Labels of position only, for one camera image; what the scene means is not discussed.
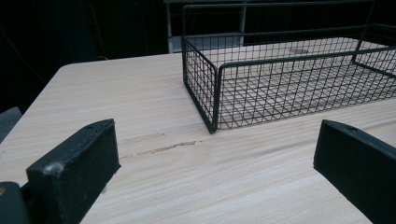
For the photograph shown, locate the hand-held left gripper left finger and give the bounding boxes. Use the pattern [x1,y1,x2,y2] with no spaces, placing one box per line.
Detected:
[25,118,121,224]

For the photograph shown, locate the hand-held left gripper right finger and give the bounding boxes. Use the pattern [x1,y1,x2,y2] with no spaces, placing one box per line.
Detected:
[313,119,396,224]

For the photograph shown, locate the white metal stand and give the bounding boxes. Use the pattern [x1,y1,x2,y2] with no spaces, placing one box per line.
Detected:
[163,0,250,54]

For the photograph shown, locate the black wire basket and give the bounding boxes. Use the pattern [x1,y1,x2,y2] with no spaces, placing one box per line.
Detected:
[180,0,396,134]

